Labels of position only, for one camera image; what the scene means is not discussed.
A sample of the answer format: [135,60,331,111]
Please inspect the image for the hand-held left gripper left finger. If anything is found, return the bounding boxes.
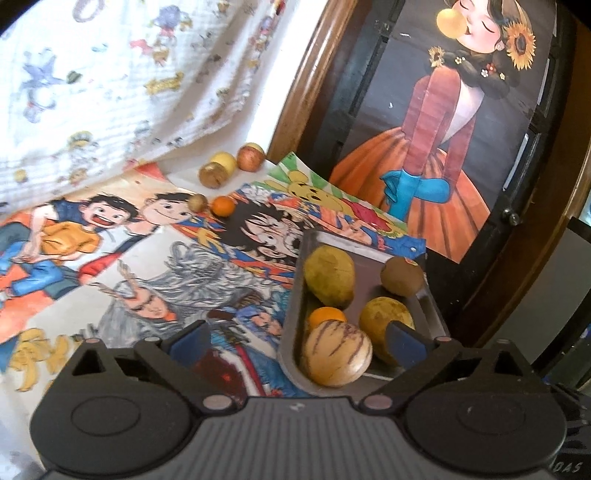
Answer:
[55,320,236,414]

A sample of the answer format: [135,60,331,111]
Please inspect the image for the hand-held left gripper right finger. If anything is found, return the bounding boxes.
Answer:
[358,320,539,414]

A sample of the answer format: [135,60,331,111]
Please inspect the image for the brownish green pear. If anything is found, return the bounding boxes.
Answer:
[359,296,415,365]

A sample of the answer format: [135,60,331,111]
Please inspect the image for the brown kiwi with sticker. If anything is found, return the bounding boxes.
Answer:
[380,257,425,296]

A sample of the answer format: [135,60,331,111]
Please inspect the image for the striped pepino melon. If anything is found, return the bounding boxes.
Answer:
[300,322,372,386]

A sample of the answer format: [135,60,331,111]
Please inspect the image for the orange mandarin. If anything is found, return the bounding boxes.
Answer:
[308,306,348,329]

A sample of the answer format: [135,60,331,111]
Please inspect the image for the large green pear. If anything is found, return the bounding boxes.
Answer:
[303,246,357,309]

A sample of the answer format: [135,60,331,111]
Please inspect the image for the metal tray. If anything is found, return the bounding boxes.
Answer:
[276,229,451,398]

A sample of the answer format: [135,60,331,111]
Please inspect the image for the plain brown kiwi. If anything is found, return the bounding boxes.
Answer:
[198,162,228,188]

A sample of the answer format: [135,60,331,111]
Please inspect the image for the yellow round fruit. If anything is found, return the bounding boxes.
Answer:
[210,152,237,178]

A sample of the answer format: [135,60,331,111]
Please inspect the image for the cartoon posters on table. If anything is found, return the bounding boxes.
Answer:
[0,229,315,403]

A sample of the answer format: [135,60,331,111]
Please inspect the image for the cartoon boys drawing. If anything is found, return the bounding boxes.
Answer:
[0,161,241,352]

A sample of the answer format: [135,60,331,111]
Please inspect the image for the yellow bear drawing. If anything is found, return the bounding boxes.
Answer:
[264,152,408,232]

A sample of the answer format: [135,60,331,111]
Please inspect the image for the small red apple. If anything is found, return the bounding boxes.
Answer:
[237,143,266,172]

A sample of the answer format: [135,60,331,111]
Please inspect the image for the dark door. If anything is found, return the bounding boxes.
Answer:
[299,0,575,324]

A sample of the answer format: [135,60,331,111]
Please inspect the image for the printed blanket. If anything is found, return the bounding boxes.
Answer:
[0,0,298,217]

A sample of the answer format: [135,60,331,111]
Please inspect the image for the wall poster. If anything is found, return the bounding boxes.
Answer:
[328,0,557,264]

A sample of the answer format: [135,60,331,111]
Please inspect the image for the wooden door frame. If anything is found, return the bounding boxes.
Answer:
[267,0,591,367]

